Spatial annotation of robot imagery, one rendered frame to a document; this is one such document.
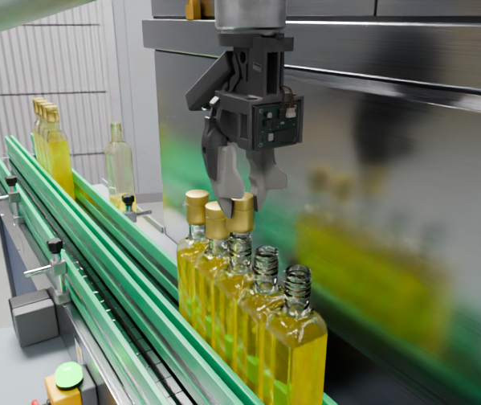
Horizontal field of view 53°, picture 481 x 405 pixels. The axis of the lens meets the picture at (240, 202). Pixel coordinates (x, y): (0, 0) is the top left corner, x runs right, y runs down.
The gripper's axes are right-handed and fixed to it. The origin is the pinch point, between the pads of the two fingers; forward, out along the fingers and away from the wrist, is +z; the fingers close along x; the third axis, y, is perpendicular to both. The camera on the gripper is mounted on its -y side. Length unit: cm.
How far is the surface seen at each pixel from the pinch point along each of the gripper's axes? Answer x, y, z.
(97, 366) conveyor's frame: -15.4, -18.2, 30.9
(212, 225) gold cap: -1.3, -4.9, 4.6
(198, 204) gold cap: -0.6, -10.0, 3.4
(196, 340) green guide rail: -4.2, -5.1, 22.1
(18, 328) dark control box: -23, -47, 38
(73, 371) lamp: -18.5, -22.2, 33.2
